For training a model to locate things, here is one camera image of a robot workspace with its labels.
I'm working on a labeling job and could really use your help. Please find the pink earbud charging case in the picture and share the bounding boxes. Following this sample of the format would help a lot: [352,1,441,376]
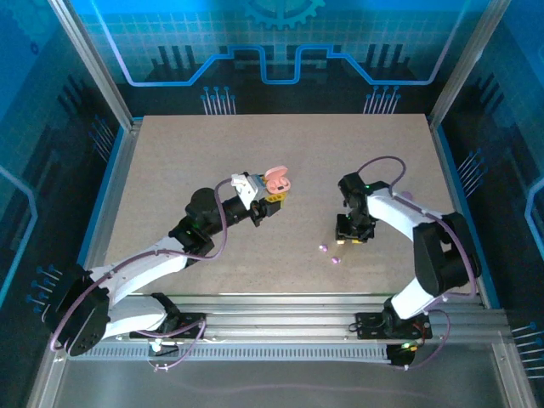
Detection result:
[263,166,295,195]

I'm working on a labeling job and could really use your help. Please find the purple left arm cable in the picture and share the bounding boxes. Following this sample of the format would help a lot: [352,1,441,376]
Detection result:
[49,178,235,374]

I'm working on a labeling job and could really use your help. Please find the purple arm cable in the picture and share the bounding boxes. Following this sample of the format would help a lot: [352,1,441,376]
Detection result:
[355,156,479,371]
[49,178,235,374]

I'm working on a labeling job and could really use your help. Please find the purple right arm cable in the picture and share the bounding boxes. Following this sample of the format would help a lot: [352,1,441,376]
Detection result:
[355,156,479,371]

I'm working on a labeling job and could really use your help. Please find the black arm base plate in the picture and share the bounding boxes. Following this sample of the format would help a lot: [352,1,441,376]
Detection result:
[129,312,208,341]
[355,312,433,341]

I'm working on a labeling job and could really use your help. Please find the wide aluminium base rail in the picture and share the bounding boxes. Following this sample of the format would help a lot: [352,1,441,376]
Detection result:
[118,292,507,341]

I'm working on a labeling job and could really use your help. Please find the aluminium side rail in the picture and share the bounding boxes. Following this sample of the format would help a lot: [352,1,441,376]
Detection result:
[427,117,505,309]
[71,118,144,298]

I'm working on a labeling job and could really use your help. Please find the slotted grey cable duct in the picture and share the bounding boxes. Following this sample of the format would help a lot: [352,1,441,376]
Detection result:
[91,342,394,363]

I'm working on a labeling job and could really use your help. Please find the aluminium frame post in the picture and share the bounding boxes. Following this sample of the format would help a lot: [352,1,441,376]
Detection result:
[428,0,513,128]
[47,0,136,131]

